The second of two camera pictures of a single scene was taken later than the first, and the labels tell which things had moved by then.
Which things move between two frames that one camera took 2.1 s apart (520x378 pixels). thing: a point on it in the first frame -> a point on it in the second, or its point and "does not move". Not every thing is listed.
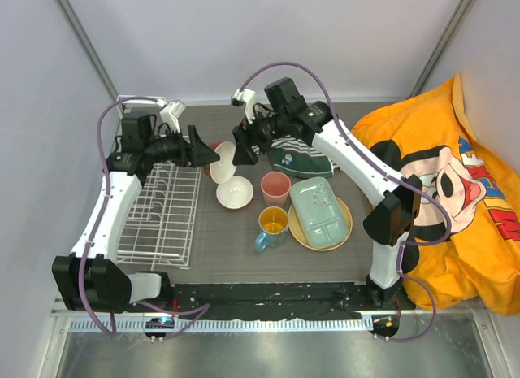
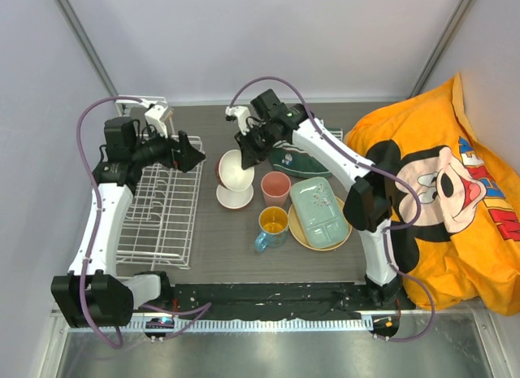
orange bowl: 235,193 does not move
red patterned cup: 223,171 -> 230,173
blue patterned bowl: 273,224 does not move
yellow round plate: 299,235 does not move
